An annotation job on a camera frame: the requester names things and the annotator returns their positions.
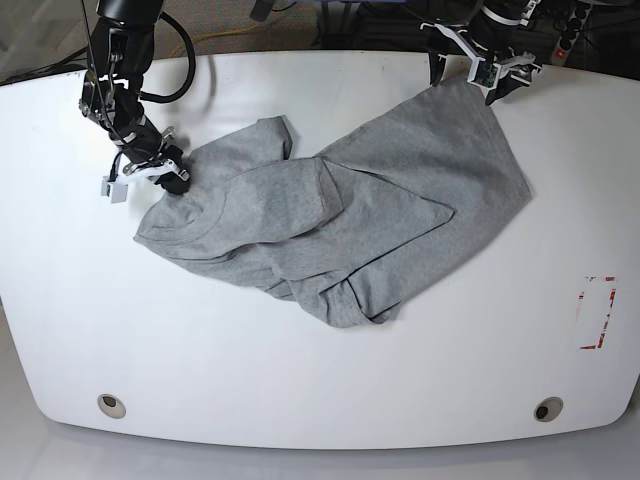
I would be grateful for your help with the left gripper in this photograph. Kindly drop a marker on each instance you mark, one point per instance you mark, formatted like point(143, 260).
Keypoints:
point(486, 40)

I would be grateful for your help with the table grommet hole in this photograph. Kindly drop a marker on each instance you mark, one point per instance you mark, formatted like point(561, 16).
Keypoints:
point(111, 406)
point(548, 409)

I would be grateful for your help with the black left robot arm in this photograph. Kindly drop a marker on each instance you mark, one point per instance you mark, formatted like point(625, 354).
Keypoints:
point(503, 11)

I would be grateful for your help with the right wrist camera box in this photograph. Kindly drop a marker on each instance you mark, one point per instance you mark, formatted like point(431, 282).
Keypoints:
point(114, 191)

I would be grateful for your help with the red tape marking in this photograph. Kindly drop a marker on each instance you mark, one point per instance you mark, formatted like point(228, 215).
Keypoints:
point(594, 310)

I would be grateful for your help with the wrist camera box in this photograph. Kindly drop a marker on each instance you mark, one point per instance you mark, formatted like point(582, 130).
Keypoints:
point(484, 74)
point(114, 191)

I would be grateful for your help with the left table grommet hole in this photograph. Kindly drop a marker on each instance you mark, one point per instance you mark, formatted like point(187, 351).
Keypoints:
point(111, 406)

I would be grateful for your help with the black power strip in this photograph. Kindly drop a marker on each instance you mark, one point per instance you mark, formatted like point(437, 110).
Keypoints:
point(569, 34)

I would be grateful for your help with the grey T-shirt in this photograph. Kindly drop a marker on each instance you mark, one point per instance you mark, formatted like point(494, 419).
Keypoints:
point(353, 231)

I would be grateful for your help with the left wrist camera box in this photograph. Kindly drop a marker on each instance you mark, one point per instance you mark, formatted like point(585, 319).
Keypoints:
point(484, 74)

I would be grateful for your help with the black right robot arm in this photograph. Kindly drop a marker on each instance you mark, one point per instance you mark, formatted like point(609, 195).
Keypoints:
point(120, 51)

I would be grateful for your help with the right table grommet hole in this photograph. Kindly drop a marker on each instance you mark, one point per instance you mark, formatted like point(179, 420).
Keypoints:
point(548, 409)

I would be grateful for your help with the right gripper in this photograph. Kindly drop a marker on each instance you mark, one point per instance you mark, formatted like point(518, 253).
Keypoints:
point(153, 155)

